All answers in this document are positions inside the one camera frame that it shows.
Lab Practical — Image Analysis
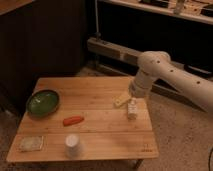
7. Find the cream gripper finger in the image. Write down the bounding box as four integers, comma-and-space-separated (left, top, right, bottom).
114, 91, 131, 107

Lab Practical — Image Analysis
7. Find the dark wooden cabinet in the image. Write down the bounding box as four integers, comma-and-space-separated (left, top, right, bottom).
0, 0, 87, 114

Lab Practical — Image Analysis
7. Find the orange carrot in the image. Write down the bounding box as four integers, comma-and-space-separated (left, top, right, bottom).
63, 116, 84, 126

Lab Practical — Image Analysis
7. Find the background shelf with items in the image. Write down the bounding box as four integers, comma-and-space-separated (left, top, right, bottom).
101, 0, 213, 25

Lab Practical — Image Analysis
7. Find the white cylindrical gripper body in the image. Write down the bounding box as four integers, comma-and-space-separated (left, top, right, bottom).
129, 82, 149, 98

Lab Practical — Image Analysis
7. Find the small white bottle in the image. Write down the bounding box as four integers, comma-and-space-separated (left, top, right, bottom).
127, 98, 138, 119

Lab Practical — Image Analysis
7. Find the green bowl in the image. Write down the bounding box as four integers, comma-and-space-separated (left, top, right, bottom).
26, 89, 60, 117

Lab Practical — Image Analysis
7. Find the white upside-down cup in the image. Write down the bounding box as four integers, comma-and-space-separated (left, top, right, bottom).
65, 134, 82, 158

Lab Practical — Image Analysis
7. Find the vertical metal pole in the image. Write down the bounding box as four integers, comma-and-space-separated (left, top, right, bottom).
94, 0, 101, 41

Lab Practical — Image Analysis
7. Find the wooden folding table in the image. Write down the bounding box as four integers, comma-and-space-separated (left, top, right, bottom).
7, 77, 159, 162

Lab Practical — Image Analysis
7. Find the clear plastic-wrapped sponge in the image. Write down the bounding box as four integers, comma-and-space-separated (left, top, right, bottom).
19, 136, 44, 152

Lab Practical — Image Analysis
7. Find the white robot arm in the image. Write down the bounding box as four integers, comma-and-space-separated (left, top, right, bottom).
114, 51, 213, 114

